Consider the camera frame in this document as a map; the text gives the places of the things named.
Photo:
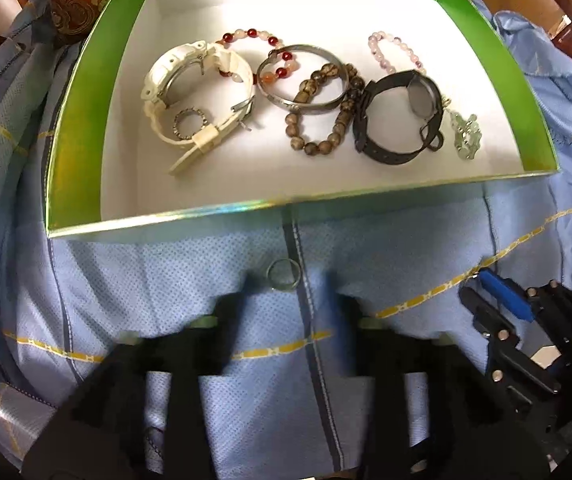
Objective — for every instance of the green cardboard box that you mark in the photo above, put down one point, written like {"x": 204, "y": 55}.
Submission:
{"x": 81, "y": 135}

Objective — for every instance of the white wristwatch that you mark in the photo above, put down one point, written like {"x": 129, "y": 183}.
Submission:
{"x": 166, "y": 67}

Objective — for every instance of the silver bangle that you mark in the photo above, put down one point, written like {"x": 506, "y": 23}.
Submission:
{"x": 311, "y": 49}

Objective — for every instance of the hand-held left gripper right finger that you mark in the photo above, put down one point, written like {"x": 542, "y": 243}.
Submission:
{"x": 348, "y": 330}

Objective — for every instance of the light blue jacket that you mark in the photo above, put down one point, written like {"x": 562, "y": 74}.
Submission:
{"x": 266, "y": 400}

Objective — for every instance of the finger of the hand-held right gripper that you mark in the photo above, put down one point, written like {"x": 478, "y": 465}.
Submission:
{"x": 488, "y": 317}
{"x": 505, "y": 290}

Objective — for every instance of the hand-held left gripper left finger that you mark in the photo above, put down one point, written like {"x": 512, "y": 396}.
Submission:
{"x": 226, "y": 325}

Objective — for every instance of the black wristwatch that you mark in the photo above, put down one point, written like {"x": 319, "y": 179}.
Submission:
{"x": 390, "y": 157}

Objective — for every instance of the pale green jade pendant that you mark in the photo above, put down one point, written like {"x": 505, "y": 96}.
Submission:
{"x": 465, "y": 140}

